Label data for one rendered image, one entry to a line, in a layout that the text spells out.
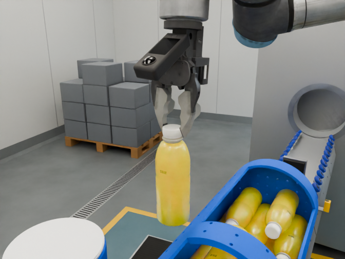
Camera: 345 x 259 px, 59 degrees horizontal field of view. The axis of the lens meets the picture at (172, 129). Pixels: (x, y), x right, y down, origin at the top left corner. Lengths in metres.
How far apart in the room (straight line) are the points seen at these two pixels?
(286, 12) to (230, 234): 0.44
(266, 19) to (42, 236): 0.85
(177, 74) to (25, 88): 4.16
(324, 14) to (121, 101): 3.42
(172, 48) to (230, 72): 4.92
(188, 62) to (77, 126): 3.98
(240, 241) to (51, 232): 0.61
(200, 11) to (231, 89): 4.94
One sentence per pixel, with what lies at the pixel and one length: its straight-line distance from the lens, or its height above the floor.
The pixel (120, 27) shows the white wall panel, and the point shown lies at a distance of 6.22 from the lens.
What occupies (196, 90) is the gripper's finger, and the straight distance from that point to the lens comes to 0.55.
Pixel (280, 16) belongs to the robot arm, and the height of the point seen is 1.65.
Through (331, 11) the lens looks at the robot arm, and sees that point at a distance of 0.67.
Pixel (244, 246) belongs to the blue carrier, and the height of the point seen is 1.23.
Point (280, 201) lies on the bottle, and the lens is 0.98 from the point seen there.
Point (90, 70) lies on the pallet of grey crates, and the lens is 4.12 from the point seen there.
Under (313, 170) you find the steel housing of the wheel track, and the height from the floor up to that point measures 0.93.
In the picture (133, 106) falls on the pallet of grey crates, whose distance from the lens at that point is 3.85.
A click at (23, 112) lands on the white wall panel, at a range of 4.66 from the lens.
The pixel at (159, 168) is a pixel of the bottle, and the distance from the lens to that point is 0.60.
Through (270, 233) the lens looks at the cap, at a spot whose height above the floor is 1.11.
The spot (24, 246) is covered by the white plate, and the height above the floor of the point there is 1.04.
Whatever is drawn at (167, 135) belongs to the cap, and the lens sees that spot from 0.58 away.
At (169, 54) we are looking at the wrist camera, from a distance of 0.52.
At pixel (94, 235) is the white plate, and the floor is 1.04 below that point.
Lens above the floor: 1.63
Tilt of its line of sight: 18 degrees down
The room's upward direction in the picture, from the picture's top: straight up
